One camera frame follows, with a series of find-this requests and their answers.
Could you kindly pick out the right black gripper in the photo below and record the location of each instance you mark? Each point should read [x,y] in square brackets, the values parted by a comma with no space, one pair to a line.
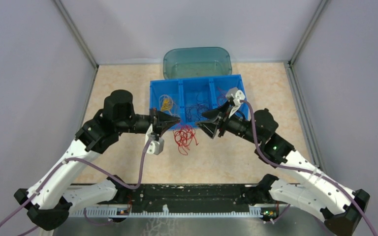
[225,120]

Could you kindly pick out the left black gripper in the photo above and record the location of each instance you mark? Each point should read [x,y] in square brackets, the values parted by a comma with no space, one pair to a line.
[161,124]

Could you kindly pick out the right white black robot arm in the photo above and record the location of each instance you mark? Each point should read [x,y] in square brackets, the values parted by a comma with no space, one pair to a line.
[338,208]

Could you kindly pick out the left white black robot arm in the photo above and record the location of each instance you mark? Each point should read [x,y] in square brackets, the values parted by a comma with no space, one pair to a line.
[49,202]

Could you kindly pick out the blue three-compartment plastic bin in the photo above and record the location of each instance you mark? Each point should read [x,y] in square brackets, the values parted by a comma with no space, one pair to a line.
[188,98]

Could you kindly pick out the teal transparent plastic tub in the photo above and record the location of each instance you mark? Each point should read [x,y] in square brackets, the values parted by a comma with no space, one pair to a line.
[196,62]

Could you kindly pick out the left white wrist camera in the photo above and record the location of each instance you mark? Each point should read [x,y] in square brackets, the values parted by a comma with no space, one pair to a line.
[156,142]

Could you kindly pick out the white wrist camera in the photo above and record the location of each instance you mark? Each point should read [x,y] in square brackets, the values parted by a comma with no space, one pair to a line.
[156,142]
[235,97]

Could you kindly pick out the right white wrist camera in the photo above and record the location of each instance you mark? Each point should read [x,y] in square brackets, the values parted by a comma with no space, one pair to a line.
[235,97]

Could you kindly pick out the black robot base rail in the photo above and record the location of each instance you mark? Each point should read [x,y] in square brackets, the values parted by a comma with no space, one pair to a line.
[197,200]

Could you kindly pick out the left aluminium frame post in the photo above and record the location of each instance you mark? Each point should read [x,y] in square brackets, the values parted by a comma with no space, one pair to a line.
[75,32]

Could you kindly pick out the aluminium frame post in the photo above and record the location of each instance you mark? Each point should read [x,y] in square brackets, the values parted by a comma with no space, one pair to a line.
[75,32]
[308,31]

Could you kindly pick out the right aluminium frame post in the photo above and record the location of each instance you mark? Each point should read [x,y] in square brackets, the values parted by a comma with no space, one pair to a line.
[308,31]

